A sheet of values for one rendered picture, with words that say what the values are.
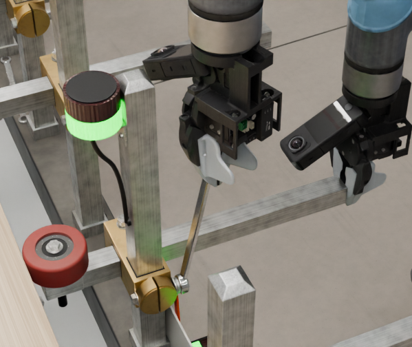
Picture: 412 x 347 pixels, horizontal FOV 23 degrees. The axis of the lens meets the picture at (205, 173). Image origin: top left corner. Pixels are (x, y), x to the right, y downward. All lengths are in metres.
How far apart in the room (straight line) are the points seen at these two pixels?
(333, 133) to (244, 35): 0.33
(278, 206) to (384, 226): 1.22
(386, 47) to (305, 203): 0.26
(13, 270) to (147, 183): 0.21
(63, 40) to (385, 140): 0.44
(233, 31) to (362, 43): 0.28
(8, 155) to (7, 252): 0.57
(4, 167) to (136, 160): 0.70
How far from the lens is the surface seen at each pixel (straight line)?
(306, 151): 1.29
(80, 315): 1.55
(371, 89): 1.26
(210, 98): 1.05
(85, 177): 1.46
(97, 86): 1.06
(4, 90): 1.41
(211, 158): 1.11
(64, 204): 1.60
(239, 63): 1.00
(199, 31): 1.00
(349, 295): 2.40
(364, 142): 1.32
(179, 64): 1.07
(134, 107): 1.07
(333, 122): 1.30
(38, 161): 1.68
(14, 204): 1.73
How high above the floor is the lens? 1.82
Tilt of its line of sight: 43 degrees down
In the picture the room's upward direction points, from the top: straight up
